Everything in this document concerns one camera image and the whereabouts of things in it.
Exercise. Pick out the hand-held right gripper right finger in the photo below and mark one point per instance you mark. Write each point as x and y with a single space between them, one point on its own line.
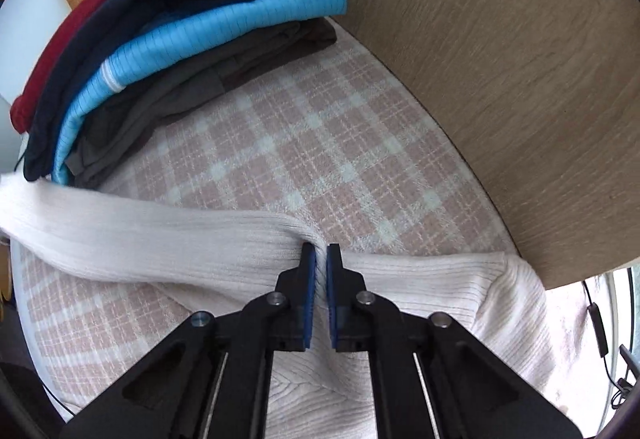
331 299

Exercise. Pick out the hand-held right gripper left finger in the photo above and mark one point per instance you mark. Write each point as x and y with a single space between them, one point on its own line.
310 299

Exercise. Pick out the beige ribbed knit sweater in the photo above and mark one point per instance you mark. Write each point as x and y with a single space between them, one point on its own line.
175 239

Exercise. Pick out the stack of folded clothes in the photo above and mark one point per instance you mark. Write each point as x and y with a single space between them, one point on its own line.
225 24

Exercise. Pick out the pink plaid blanket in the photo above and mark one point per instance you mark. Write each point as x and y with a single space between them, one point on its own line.
310 129

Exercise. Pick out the folded dark grey garment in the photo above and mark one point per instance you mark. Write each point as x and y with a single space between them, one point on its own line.
175 94

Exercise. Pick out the large light brown wooden board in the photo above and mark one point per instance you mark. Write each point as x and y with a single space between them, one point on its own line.
500 69

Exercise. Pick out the black tripod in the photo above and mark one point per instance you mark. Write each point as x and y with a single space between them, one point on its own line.
626 361

